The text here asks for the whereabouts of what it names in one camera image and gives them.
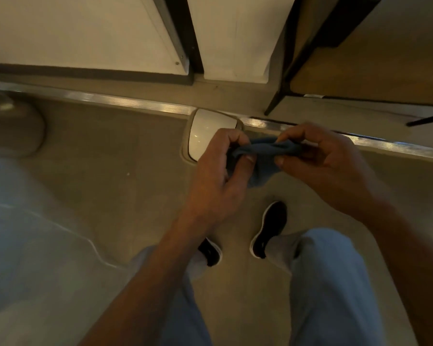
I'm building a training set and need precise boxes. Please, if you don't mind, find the person's right hand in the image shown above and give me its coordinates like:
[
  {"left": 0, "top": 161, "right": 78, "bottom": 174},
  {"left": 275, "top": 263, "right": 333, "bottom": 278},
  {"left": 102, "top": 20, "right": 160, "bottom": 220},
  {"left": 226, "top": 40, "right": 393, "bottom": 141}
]
[{"left": 273, "top": 122, "right": 383, "bottom": 222}]

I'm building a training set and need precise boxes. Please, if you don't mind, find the person's left hand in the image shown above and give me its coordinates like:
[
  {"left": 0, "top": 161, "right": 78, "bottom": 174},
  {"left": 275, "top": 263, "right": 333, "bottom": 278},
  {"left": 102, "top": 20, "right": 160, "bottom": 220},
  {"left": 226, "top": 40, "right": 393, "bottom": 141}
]
[{"left": 184, "top": 128, "right": 257, "bottom": 231}]

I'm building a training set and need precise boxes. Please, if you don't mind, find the dark blue cloth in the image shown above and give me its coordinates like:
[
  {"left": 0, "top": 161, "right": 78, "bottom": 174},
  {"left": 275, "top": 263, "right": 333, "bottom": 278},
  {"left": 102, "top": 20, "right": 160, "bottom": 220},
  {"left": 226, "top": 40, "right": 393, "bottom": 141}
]
[{"left": 225, "top": 136, "right": 304, "bottom": 188}]

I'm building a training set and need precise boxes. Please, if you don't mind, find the person's left forearm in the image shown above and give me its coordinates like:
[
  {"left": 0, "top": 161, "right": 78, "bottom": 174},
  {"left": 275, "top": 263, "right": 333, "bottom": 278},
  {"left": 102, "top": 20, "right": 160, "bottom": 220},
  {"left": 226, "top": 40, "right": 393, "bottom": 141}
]
[{"left": 79, "top": 218, "right": 210, "bottom": 346}]

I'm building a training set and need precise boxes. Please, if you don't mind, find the person's right forearm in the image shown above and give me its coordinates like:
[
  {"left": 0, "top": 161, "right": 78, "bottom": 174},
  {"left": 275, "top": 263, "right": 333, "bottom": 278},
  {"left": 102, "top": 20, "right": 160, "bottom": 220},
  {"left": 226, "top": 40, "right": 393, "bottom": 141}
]
[{"left": 360, "top": 199, "right": 433, "bottom": 346}]

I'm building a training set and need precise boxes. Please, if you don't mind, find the person's left black shoe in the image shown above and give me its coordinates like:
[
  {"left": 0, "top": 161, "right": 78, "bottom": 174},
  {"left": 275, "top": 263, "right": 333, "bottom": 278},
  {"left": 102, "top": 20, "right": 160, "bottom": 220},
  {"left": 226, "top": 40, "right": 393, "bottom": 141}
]
[{"left": 197, "top": 237, "right": 223, "bottom": 267}]

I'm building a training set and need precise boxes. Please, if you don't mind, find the person's black shoe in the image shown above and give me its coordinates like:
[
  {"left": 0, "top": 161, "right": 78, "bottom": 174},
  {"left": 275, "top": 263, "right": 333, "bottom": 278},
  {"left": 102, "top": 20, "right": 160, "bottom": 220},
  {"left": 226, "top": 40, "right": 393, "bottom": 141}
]
[
  {"left": 197, "top": 237, "right": 223, "bottom": 267},
  {"left": 249, "top": 200, "right": 288, "bottom": 259}
]

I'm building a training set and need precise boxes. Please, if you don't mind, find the person's right black shoe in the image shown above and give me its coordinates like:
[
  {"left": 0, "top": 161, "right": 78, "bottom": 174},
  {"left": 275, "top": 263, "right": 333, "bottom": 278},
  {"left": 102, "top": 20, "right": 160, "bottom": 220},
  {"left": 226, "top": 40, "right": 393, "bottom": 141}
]
[{"left": 249, "top": 200, "right": 288, "bottom": 259}]

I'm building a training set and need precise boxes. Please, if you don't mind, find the brown bench with sticker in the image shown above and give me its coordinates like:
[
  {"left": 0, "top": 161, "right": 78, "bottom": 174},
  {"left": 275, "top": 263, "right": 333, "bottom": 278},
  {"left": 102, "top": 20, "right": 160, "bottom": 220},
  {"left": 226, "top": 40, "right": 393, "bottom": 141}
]
[{"left": 264, "top": 0, "right": 433, "bottom": 127}]

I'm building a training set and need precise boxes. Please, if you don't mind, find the metal floor threshold strip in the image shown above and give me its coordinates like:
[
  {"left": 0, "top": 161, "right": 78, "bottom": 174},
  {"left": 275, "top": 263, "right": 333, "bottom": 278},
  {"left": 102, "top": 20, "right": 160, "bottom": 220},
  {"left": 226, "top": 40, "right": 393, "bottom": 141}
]
[{"left": 0, "top": 79, "right": 433, "bottom": 162}]

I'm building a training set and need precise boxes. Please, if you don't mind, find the grey baseboard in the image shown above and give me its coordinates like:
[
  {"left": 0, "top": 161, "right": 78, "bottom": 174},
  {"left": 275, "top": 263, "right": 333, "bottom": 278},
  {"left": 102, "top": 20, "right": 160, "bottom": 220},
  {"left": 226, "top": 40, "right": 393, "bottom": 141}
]
[{"left": 0, "top": 62, "right": 195, "bottom": 86}]

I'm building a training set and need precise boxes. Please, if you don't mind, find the silver cylinder planter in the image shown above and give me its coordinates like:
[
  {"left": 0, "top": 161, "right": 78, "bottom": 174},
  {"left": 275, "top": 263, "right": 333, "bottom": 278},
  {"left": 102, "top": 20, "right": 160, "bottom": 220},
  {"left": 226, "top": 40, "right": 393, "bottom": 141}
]
[{"left": 0, "top": 88, "right": 47, "bottom": 158}]

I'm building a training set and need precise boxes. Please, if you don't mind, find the white power cable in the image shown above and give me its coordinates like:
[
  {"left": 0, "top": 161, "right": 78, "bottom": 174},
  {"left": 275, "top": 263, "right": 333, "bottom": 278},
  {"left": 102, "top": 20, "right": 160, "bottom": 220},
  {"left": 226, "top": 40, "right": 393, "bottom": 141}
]
[{"left": 0, "top": 203, "right": 127, "bottom": 272}]

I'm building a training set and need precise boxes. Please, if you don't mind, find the black wall post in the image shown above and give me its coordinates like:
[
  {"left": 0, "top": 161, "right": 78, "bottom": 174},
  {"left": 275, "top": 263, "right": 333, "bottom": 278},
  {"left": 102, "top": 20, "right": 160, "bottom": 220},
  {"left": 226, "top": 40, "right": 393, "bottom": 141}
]
[{"left": 151, "top": 0, "right": 204, "bottom": 74}]

